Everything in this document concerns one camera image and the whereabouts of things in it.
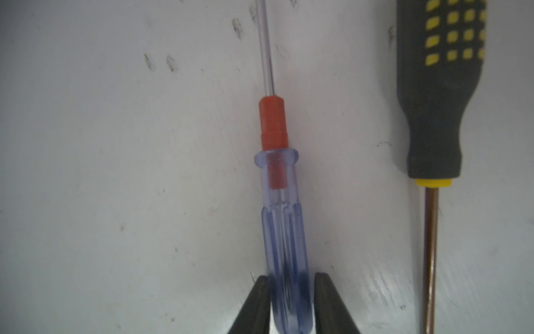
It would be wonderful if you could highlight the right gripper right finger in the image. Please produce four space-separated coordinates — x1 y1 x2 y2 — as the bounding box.
314 272 360 334

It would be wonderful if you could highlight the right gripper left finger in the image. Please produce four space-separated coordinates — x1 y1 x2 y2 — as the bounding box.
228 276 271 334

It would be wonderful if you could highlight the purple red screwdriver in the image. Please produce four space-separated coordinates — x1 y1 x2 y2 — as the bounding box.
254 1 313 333

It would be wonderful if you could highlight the black yellow screwdriver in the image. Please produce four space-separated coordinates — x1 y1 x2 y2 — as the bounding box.
396 0 488 333

